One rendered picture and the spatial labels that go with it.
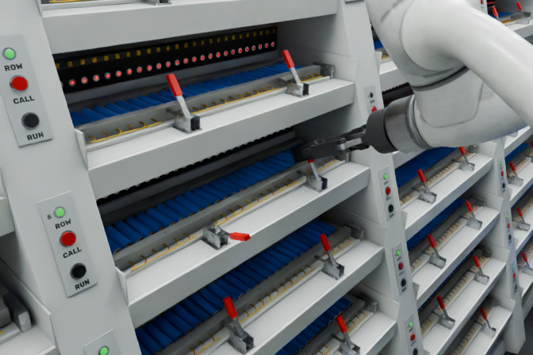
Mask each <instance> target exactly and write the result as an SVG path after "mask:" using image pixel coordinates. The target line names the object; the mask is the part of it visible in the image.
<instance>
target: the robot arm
mask: <svg viewBox="0 0 533 355"><path fill-rule="evenodd" d="M366 8H367V12H368V15H369V18H370V22H371V24H372V25H373V27H374V30H375V32H376V33H377V35H378V38H379V40H380V41H381V42H382V45H383V47H384V48H385V50H386V51H387V53H388V55H389V57H390V58H391V60H392V61H393V62H394V64H395V65H396V67H397V69H398V70H399V71H400V72H401V73H402V74H403V75H404V76H405V78H406V79H407V81H408V83H409V84H410V86H411V87H412V90H413V92H414V94H413V95H411V96H408V97H403V98H401V99H398V100H395V101H392V102H391V103H390V104H389V105H388V107H387V108H384V109H379V110H376V111H374V112H372V113H371V114H370V115H369V117H368V119H367V122H366V124H364V125H362V126H361V127H358V128H354V129H352V130H350V131H349V132H344V133H342V134H338V135H334V136H333V137H332V138H327V139H326V140H325V141H324V139H319V140H316V139H315V140H313V141H312V142H311V143H305V144H302V145H299V146H297V147H295V148H292V149H290V150H291V153H292V156H293V159H294V161H295V163H297V162H304V161H307V160H310V159H319V158H324V157H328V156H333V155H343V154H347V153H348V152H350V151H356V150H360V151H361V150H365V149H367V148H369V146H372V147H373V148H374V149H375V150H376V151H377V152H379V153H381V154H388V153H392V152H395V151H400V152H402V153H406V154H407V153H409V152H413V151H422V150H427V149H433V148H435V147H465V146H470V145H474V144H479V143H484V142H488V141H491V140H494V139H498V138H500V137H503V136H507V135H510V134H512V133H514V132H518V131H519V130H521V129H523V128H525V127H527V126H529V127H531V128H532V129H533V46H532V45H531V44H530V43H528V42H527V41H526V40H525V39H524V38H522V37H521V36H519V35H518V34H516V33H515V32H513V31H512V30H511V29H510V28H508V27H507V26H505V25H503V24H502V23H500V22H499V21H498V20H496V19H495V18H493V17H490V16H489V15H488V14H486V13H483V12H482V11H481V7H480V5H479V3H478V2H477V0H366Z"/></svg>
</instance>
